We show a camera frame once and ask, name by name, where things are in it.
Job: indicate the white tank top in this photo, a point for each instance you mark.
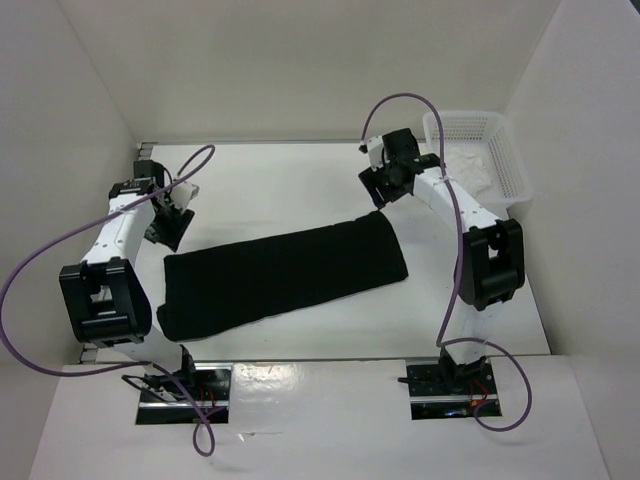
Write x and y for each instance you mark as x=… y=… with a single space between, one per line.
x=468 y=168

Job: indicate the aluminium table edge rail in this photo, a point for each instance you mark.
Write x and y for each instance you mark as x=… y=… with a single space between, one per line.
x=89 y=351

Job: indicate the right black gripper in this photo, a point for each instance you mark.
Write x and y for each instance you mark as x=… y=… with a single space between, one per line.
x=371 y=180

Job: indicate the black tank top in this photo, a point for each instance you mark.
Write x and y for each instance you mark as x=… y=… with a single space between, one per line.
x=211 y=291

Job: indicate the white plastic basket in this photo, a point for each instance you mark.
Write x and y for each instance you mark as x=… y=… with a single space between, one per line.
x=490 y=134

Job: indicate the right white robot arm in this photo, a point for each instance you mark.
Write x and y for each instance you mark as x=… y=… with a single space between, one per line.
x=489 y=267

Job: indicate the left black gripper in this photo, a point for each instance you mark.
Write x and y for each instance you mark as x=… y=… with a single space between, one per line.
x=172 y=236

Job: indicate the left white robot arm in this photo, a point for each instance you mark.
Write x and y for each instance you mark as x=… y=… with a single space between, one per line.
x=106 y=301

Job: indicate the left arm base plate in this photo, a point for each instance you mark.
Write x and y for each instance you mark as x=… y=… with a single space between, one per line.
x=161 y=402

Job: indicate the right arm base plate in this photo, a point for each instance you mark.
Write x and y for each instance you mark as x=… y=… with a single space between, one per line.
x=437 y=393

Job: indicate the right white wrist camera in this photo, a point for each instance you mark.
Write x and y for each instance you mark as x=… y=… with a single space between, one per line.
x=375 y=151

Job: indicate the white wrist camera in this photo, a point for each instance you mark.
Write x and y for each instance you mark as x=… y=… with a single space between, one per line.
x=375 y=151
x=182 y=194

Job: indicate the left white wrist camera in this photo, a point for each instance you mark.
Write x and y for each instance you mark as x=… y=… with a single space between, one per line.
x=182 y=194

